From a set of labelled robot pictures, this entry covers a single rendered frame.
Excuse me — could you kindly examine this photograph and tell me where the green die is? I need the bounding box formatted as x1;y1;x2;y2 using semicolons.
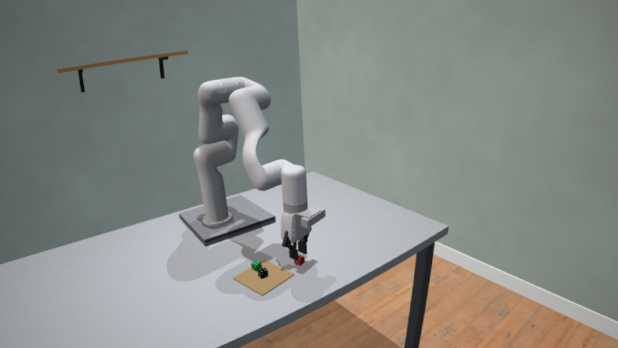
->
251;260;262;271

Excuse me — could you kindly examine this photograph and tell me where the red die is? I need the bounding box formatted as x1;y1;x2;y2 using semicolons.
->
294;255;304;266

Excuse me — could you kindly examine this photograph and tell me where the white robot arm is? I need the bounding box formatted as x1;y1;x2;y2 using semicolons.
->
194;77;325;228

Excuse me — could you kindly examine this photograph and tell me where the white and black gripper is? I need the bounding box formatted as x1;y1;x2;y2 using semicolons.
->
281;209;311;260

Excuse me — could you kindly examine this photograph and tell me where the black die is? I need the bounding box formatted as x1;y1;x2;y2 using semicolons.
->
258;267;268;279

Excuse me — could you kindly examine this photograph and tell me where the tan square mat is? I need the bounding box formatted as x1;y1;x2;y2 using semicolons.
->
233;259;295;296

